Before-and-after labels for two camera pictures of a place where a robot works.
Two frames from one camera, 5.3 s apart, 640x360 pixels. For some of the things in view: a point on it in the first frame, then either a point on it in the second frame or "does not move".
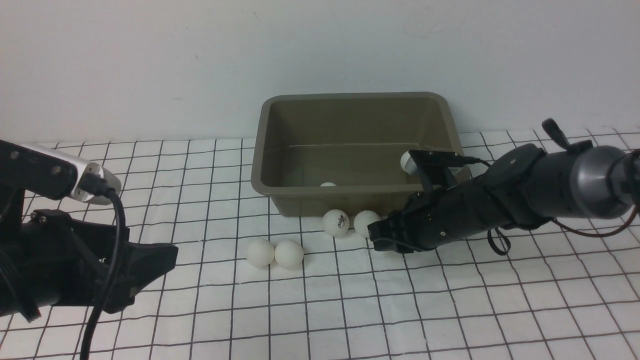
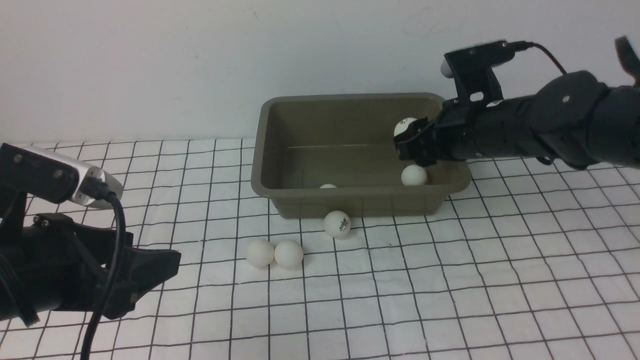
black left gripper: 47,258 does not move
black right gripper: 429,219 -> 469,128
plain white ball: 289,254 does not move
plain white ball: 260,252 does not move
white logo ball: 363,219 -> 402,125
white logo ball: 335,223 does not move
